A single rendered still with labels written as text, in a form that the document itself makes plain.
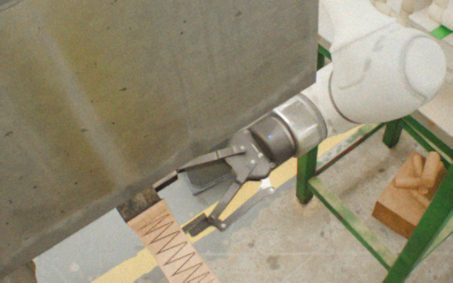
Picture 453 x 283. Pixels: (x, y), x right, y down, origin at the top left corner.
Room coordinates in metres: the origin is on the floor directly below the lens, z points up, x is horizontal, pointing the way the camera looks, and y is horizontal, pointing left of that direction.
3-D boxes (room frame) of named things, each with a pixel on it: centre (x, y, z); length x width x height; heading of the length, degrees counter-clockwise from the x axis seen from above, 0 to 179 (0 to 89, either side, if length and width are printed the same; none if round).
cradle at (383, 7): (0.77, -0.43, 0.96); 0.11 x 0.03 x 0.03; 26
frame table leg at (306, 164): (0.84, -0.25, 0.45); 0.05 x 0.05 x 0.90; 27
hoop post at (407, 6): (0.74, -0.45, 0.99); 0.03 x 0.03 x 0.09
